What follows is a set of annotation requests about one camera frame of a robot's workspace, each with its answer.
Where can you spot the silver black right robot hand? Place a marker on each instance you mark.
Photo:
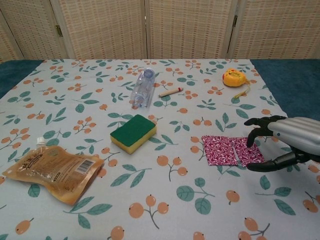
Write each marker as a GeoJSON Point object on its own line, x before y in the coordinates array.
{"type": "Point", "coordinates": [297, 135]}

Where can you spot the wooden red-tipped pen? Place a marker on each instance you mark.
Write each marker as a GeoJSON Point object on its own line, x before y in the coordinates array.
{"type": "Point", "coordinates": [171, 92]}

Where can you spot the brass screen hinge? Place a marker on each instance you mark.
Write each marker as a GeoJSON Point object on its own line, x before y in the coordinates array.
{"type": "Point", "coordinates": [59, 30]}
{"type": "Point", "coordinates": [235, 21]}

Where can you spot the floral print tablecloth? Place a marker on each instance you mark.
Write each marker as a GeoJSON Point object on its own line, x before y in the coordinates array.
{"type": "Point", "coordinates": [180, 130]}

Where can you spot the green and yellow sponge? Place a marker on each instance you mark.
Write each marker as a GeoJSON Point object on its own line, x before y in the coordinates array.
{"type": "Point", "coordinates": [132, 130]}

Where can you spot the yellow cartoon tape measure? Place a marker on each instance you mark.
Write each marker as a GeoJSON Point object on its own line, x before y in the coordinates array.
{"type": "Point", "coordinates": [233, 78]}

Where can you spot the brown spouted liquid pouch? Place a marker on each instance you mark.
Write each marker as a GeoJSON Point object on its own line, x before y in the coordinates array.
{"type": "Point", "coordinates": [55, 170]}

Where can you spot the woven rattan screen panel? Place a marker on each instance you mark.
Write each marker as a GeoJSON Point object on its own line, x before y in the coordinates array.
{"type": "Point", "coordinates": [277, 27]}
{"type": "Point", "coordinates": [190, 27]}
{"type": "Point", "coordinates": [30, 30]}
{"type": "Point", "coordinates": [105, 27]}

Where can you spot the clear plastic water bottle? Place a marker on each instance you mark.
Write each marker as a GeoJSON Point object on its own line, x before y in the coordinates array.
{"type": "Point", "coordinates": [143, 90]}

